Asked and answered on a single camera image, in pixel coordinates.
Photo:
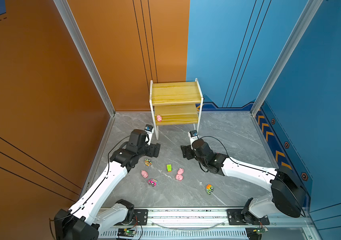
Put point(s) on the orange green toy car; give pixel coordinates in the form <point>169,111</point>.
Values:
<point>209,189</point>

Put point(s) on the aluminium corner post left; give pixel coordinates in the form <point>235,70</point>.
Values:
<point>81,46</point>

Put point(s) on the pink toy car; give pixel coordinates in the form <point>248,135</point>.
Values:
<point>152,182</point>

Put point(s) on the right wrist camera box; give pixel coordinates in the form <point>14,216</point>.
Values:
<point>193,136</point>

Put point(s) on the aluminium corner post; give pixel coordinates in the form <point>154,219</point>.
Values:
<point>294,38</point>
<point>81,46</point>

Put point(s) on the white frame wooden shelf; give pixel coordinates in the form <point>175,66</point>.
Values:
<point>179,103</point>

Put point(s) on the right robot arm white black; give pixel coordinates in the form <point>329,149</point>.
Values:
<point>285,193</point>

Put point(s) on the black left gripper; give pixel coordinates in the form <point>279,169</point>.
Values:
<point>153,147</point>

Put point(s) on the aluminium corner post right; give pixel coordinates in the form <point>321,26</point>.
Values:
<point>294,38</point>

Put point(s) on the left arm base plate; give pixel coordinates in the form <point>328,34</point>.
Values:
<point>140,217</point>

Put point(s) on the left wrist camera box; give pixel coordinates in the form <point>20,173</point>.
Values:
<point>149,129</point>

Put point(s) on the circuit board right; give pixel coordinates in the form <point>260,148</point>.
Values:
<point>255,233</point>

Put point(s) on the yellow multicolour toy car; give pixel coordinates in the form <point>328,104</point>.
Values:
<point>148,162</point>

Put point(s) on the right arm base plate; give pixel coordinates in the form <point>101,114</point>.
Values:
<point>236,218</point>

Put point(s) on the green circuit board left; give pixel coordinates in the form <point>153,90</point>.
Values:
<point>126,234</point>

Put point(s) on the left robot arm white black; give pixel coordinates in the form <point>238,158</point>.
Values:
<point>83,221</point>

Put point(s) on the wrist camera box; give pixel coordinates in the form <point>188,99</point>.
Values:
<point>193,136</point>
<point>149,129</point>

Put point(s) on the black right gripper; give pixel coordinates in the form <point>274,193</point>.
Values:
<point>186,151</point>

